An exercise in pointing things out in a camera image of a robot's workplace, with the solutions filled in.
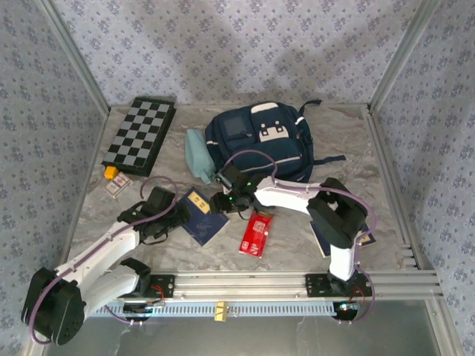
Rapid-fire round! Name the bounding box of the navy notebook yellow label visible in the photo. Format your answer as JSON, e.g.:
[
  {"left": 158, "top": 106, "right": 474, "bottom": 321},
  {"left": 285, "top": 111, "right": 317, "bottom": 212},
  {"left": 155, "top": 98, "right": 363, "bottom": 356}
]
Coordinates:
[
  {"left": 309, "top": 220, "right": 378, "bottom": 259},
  {"left": 177, "top": 186, "right": 230, "bottom": 248}
]

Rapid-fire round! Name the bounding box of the red packet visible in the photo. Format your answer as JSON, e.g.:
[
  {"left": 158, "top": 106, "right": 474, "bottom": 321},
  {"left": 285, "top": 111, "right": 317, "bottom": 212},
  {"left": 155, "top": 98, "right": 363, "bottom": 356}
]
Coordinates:
[{"left": 237, "top": 211, "right": 275, "bottom": 260}]

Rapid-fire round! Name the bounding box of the light blue pencil case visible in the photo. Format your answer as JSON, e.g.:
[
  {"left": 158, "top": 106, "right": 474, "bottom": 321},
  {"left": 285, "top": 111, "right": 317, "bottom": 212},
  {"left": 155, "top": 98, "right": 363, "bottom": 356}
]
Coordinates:
[{"left": 184, "top": 128, "right": 217, "bottom": 185}]

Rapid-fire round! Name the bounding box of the navy blue student backpack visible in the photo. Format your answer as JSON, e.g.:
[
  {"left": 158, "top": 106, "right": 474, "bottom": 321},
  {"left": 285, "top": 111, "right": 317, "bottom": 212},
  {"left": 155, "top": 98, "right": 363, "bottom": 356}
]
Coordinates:
[{"left": 205, "top": 99, "right": 348, "bottom": 183}]

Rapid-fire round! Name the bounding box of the playing card box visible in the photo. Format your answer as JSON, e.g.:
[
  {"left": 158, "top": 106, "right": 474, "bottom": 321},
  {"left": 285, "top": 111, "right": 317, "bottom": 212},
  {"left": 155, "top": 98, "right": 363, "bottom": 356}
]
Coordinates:
[{"left": 103, "top": 173, "right": 134, "bottom": 198}]

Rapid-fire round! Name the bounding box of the small circuit board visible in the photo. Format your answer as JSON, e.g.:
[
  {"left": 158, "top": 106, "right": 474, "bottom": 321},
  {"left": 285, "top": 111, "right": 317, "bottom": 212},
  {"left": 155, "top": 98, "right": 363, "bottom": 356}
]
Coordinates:
[
  {"left": 335, "top": 300, "right": 363, "bottom": 316},
  {"left": 123, "top": 300, "right": 167, "bottom": 317}
]

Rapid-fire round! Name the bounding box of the black grey chessboard box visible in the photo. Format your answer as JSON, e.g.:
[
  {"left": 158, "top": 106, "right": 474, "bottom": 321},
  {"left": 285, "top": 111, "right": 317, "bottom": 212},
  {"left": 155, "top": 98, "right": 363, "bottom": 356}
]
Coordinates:
[{"left": 101, "top": 96, "right": 177, "bottom": 178}]

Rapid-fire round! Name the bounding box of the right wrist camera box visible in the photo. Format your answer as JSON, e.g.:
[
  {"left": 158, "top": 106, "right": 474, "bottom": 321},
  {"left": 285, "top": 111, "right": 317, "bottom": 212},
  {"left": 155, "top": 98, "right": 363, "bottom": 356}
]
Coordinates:
[{"left": 216, "top": 164, "right": 246, "bottom": 188}]

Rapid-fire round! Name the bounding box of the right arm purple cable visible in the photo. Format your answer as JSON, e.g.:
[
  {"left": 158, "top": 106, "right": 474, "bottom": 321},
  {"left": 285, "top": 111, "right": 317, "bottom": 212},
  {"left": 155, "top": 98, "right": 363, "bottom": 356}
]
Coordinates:
[{"left": 222, "top": 149, "right": 379, "bottom": 327}]

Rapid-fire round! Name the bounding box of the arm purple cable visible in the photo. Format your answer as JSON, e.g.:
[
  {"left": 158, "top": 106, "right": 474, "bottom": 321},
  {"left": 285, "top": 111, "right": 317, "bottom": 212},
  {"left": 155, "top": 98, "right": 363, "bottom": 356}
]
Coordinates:
[
  {"left": 222, "top": 149, "right": 379, "bottom": 327},
  {"left": 27, "top": 176, "right": 179, "bottom": 346}
]

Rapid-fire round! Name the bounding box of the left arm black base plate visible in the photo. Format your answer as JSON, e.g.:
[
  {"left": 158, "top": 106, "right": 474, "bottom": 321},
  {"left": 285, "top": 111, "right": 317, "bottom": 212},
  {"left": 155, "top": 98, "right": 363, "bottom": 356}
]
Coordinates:
[{"left": 140, "top": 274, "right": 176, "bottom": 299}]

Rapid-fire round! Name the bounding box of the aluminium side rail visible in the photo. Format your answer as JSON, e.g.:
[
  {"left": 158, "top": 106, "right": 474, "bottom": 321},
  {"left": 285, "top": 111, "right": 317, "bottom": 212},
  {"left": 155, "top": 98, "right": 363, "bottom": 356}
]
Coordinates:
[
  {"left": 55, "top": 111, "right": 111, "bottom": 270},
  {"left": 365, "top": 105, "right": 428, "bottom": 270}
]

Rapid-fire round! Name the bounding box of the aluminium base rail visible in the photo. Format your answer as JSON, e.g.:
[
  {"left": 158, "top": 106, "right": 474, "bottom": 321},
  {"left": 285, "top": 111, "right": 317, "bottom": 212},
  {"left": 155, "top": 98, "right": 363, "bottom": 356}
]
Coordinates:
[{"left": 83, "top": 270, "right": 445, "bottom": 301}]

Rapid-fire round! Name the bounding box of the grey slotted cable duct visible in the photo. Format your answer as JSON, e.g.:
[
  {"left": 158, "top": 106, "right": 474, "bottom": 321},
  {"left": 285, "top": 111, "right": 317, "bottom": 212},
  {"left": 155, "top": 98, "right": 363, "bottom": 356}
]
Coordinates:
[{"left": 88, "top": 300, "right": 341, "bottom": 318}]

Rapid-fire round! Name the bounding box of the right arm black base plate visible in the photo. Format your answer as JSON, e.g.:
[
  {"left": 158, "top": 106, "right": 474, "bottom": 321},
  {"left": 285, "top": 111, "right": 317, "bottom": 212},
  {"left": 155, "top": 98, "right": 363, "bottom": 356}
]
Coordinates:
[{"left": 304, "top": 273, "right": 373, "bottom": 297}]

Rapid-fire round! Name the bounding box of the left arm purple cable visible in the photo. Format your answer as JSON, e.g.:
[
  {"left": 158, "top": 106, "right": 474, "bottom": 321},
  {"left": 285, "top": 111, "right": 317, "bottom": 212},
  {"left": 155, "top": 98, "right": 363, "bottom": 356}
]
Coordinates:
[{"left": 27, "top": 176, "right": 179, "bottom": 346}]

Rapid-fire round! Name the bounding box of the aluminium frame post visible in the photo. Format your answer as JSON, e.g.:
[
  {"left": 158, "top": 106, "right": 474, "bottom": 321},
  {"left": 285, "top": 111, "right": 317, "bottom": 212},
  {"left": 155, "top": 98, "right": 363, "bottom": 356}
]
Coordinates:
[
  {"left": 35, "top": 0, "right": 111, "bottom": 116},
  {"left": 369, "top": 0, "right": 445, "bottom": 112}
]

